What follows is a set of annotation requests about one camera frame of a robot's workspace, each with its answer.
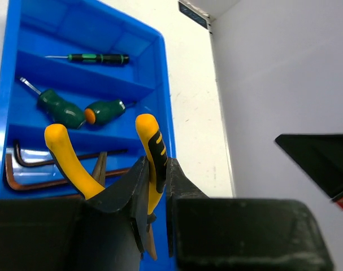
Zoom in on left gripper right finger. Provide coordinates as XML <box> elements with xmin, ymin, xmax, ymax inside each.
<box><xmin>165</xmin><ymin>159</ymin><xmax>334</xmax><ymax>270</ymax></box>

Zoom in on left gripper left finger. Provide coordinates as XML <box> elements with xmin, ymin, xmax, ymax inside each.
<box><xmin>0</xmin><ymin>157</ymin><xmax>149</xmax><ymax>270</ymax></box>

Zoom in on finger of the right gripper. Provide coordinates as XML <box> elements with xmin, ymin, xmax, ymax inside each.
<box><xmin>275</xmin><ymin>134</ymin><xmax>343</xmax><ymax>211</ymax></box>

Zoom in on yellow handled combination pliers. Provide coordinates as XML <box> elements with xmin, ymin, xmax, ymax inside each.
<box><xmin>44</xmin><ymin>113</ymin><xmax>168</xmax><ymax>260</ymax></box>

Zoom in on green stubby screwdriver orange cap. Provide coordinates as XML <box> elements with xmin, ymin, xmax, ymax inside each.
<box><xmin>84</xmin><ymin>99</ymin><xmax>137</xmax><ymax>126</ymax></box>

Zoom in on large brown hex key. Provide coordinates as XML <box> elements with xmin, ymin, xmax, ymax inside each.
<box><xmin>5</xmin><ymin>154</ymin><xmax>132</xmax><ymax>191</ymax></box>

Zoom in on medium brown hex key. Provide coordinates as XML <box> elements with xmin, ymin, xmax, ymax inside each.
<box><xmin>13</xmin><ymin>140</ymin><xmax>128</xmax><ymax>168</ymax></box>

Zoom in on yellow handled needle-nose pliers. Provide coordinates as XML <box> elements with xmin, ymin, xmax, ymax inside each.
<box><xmin>92</xmin><ymin>152</ymin><xmax>107</xmax><ymax>187</ymax></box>

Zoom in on blue divided plastic bin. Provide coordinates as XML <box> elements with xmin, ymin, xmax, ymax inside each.
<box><xmin>0</xmin><ymin>0</ymin><xmax>177</xmax><ymax>271</ymax></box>

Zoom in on right blue corner label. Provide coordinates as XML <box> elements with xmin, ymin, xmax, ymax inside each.
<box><xmin>178</xmin><ymin>1</ymin><xmax>210</xmax><ymax>30</ymax></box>

